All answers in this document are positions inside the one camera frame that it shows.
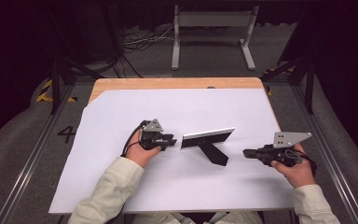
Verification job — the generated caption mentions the white metal stand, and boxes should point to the white metal stand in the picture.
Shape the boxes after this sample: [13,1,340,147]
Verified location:
[171,4,260,72]

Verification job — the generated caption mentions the person's right hand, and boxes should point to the person's right hand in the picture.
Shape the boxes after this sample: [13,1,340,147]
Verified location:
[270,143,317,189]

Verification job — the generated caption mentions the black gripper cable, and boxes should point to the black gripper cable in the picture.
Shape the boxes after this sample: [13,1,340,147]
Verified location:
[120,119,150,158]
[284,148,318,176]

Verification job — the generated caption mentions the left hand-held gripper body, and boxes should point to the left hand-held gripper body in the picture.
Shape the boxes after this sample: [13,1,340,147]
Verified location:
[139,119,166,151]

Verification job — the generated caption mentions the dark curtain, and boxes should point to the dark curtain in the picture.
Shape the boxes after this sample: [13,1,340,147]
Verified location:
[292,0,358,174]
[0,0,63,153]

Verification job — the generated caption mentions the bundle of floor cables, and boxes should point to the bundle of floor cables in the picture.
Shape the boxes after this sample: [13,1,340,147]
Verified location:
[111,23,176,79]

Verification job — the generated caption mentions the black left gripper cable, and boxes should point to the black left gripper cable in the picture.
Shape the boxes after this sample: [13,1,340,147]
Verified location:
[120,119,150,158]

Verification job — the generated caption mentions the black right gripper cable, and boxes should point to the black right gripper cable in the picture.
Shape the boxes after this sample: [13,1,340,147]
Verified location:
[284,148,318,176]

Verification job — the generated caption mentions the wooden table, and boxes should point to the wooden table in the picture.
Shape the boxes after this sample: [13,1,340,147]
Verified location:
[88,77,282,132]

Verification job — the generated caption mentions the black photo frame silver edges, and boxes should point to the black photo frame silver edges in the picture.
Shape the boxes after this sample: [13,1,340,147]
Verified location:
[180,126,236,167]

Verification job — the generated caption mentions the yellow black hazard tape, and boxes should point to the yellow black hazard tape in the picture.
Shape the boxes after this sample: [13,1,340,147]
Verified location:
[35,78,78,104]
[262,65,295,97]

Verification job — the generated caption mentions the black metal stand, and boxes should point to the black metal stand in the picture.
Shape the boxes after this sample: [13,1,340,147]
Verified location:
[48,54,105,116]
[260,54,317,115]

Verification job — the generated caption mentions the person's left hand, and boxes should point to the person's left hand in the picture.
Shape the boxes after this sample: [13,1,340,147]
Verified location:
[125,130,162,169]

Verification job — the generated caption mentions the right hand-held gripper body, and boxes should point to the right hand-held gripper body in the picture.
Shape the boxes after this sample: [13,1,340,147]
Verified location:
[255,131,312,168]

